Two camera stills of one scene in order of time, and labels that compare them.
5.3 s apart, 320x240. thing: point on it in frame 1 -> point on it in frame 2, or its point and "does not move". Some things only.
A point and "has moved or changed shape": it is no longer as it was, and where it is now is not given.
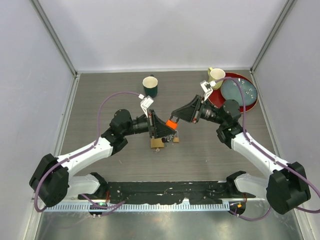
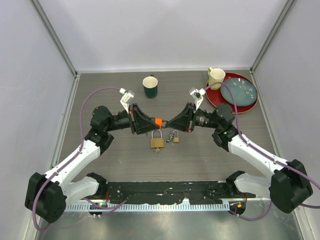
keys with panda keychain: (170, 136) does not move
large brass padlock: (157, 143) does not move
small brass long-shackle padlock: (176, 139) does not move
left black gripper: (157, 128) -> (140, 122)
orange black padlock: (172, 124) has moved or changed shape
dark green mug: (150, 83) does not move
